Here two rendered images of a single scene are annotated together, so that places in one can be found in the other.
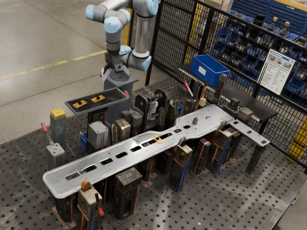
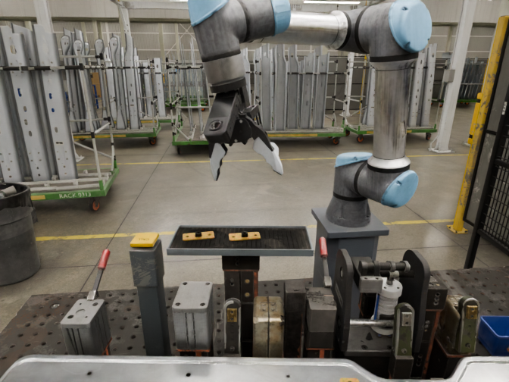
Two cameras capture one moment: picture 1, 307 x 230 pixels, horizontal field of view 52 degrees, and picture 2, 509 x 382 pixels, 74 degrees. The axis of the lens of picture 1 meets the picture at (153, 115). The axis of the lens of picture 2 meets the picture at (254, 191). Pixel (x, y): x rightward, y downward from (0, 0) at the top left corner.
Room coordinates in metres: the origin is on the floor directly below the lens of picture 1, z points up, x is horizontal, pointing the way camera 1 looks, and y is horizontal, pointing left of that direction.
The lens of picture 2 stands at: (1.05, -0.27, 1.59)
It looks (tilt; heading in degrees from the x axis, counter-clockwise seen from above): 20 degrees down; 48
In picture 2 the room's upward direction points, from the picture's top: straight up
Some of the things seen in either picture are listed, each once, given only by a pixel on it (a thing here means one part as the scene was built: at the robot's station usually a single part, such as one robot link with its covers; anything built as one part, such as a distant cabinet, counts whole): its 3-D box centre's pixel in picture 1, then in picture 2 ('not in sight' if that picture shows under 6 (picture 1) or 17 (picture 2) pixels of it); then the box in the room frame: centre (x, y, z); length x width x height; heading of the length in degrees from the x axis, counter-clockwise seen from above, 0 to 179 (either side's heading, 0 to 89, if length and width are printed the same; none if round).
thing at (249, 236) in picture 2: (98, 98); (244, 234); (1.58, 0.35, 1.17); 0.08 x 0.04 x 0.01; 146
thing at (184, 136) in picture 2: not in sight; (198, 103); (5.13, 5.95, 0.88); 1.91 x 1.00 x 1.76; 54
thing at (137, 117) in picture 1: (132, 136); (316, 358); (1.62, 0.11, 0.89); 0.13 x 0.11 x 0.38; 47
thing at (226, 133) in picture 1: (218, 151); not in sight; (1.66, -0.48, 0.87); 0.12 x 0.09 x 0.35; 47
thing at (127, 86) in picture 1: (117, 99); (342, 267); (2.01, 0.30, 0.90); 0.21 x 0.21 x 0.40; 53
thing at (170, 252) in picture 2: (97, 100); (241, 239); (1.57, 0.35, 1.16); 0.37 x 0.14 x 0.02; 137
